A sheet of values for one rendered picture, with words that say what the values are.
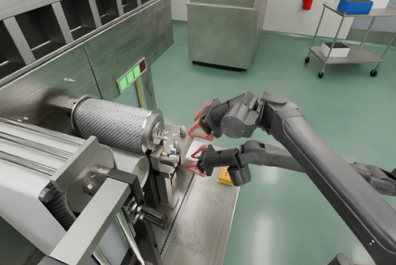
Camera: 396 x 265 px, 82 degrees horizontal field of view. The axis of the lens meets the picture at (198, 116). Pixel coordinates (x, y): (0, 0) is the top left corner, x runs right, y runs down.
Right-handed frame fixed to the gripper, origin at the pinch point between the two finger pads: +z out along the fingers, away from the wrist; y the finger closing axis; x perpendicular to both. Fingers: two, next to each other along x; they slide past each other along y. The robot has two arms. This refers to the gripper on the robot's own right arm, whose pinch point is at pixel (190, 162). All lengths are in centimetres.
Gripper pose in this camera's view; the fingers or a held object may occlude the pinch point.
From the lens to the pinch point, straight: 88.6
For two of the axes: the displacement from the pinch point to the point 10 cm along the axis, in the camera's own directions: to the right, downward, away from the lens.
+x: -4.8, -7.6, -4.4
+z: -8.2, 2.1, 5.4
